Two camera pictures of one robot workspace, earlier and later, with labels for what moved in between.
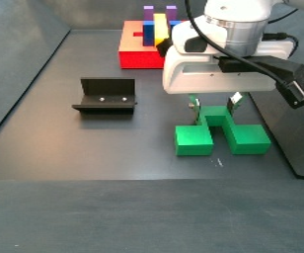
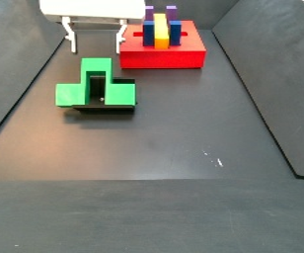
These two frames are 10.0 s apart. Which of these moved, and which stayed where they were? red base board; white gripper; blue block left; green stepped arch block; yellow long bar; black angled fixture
Moved: white gripper; green stepped arch block
Stayed: black angled fixture; yellow long bar; blue block left; red base board
